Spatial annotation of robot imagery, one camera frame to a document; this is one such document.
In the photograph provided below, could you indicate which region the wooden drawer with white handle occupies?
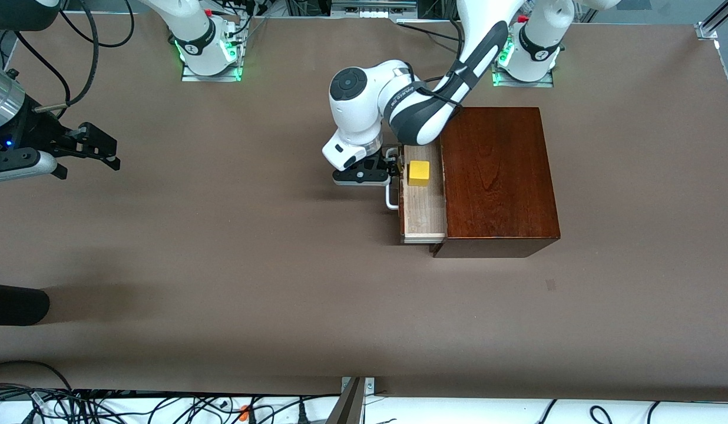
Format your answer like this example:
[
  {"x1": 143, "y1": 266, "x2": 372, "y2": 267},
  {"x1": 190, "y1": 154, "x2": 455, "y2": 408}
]
[{"x1": 385, "y1": 144, "x2": 447, "y2": 245}]

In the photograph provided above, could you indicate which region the dark brown wooden cabinet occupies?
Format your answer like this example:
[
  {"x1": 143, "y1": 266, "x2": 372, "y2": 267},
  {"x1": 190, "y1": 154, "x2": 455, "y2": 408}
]
[{"x1": 430, "y1": 107, "x2": 561, "y2": 259}]

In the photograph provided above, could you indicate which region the grey power strip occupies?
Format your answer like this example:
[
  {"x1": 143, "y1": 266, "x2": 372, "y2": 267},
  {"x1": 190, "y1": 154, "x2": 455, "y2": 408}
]
[{"x1": 330, "y1": 0, "x2": 418, "y2": 18}]

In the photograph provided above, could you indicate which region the black rounded cylinder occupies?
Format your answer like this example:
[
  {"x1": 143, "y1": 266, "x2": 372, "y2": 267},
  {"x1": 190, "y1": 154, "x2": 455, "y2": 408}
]
[{"x1": 0, "y1": 283, "x2": 51, "y2": 326}]

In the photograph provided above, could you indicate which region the dark grey pole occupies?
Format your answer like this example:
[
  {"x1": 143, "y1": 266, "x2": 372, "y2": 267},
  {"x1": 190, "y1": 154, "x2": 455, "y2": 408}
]
[{"x1": 326, "y1": 377, "x2": 365, "y2": 424}]

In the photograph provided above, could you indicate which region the aluminium profile bar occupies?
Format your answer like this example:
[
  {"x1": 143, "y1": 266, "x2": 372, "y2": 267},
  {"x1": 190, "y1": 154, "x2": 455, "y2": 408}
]
[{"x1": 697, "y1": 0, "x2": 728, "y2": 41}]

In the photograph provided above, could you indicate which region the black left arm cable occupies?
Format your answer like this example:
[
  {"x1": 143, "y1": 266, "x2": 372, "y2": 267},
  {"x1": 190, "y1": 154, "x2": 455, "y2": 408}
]
[{"x1": 416, "y1": 65, "x2": 466, "y2": 108}]

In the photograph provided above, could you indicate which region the looped black cable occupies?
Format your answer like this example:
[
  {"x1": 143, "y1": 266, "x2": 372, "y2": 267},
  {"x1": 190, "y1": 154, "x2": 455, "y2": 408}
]
[{"x1": 57, "y1": 0, "x2": 135, "y2": 49}]

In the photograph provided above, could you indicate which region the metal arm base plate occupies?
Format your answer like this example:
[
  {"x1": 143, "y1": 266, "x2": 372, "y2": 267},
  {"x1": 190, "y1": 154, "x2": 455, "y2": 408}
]
[
  {"x1": 181, "y1": 59, "x2": 243, "y2": 83},
  {"x1": 492, "y1": 68, "x2": 554, "y2": 88}
]

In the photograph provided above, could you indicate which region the black cable to arm base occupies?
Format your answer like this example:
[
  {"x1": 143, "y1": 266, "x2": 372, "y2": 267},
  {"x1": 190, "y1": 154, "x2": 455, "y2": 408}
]
[{"x1": 396, "y1": 22, "x2": 462, "y2": 43}]

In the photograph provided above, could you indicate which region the arched black cable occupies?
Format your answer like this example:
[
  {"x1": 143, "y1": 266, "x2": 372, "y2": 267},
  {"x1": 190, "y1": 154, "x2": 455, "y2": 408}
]
[{"x1": 0, "y1": 360, "x2": 74, "y2": 392}]

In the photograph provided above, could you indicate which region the small metal bracket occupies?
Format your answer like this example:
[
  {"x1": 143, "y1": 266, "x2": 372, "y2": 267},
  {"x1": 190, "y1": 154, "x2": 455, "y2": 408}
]
[{"x1": 340, "y1": 377, "x2": 375, "y2": 396}]

